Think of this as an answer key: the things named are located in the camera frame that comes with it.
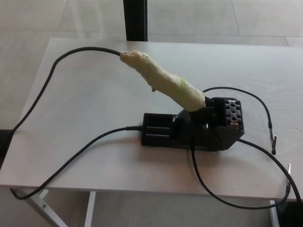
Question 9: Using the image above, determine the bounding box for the tape-wrapped soldering iron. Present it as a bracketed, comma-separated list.
[119, 49, 206, 112]

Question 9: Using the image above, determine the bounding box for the black soldering iron cable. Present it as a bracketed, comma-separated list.
[9, 46, 123, 135]

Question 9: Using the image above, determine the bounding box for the black soldering iron stand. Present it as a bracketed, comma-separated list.
[141, 96, 244, 152]

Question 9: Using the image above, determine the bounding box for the white table leg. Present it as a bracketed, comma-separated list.
[269, 200, 281, 227]
[84, 191, 97, 227]

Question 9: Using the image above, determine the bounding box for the white diagonal table brace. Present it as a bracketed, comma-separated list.
[10, 188, 69, 227]

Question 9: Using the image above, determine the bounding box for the black stand power cable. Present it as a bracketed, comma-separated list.
[9, 125, 144, 201]

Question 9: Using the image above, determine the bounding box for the black vertical post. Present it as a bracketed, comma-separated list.
[123, 0, 149, 42]

